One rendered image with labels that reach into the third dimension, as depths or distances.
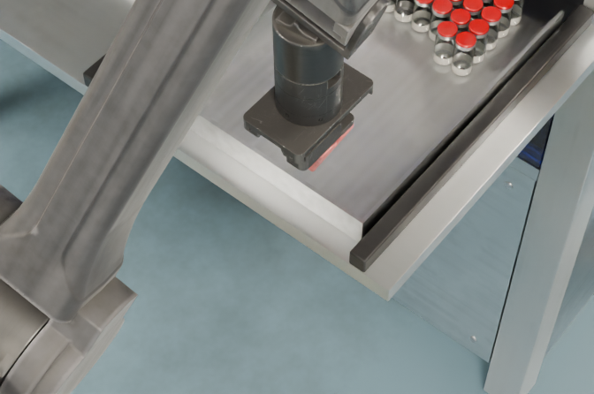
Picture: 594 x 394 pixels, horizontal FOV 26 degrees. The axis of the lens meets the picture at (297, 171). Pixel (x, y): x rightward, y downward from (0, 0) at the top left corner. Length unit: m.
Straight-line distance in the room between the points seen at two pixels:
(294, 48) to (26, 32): 0.47
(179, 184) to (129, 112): 1.72
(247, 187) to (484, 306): 0.76
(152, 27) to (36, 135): 1.85
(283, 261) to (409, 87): 0.96
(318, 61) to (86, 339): 0.37
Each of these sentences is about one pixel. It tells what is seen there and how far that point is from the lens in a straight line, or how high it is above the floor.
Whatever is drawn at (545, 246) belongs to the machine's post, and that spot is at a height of 0.46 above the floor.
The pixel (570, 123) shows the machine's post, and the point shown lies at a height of 0.71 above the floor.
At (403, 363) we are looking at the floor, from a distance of 2.14.
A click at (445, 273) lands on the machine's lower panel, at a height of 0.25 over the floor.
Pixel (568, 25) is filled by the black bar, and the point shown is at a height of 0.90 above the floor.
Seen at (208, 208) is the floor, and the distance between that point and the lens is 2.30.
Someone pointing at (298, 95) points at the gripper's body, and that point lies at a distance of 1.04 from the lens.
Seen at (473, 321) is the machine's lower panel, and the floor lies 0.18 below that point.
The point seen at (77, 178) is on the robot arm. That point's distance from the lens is 0.65.
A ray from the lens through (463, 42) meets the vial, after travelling 1.30.
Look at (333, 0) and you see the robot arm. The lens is 0.88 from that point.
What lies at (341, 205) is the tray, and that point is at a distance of 1.18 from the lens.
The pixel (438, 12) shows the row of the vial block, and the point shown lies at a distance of 1.33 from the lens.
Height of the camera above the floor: 1.89
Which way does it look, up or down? 54 degrees down
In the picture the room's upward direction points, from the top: straight up
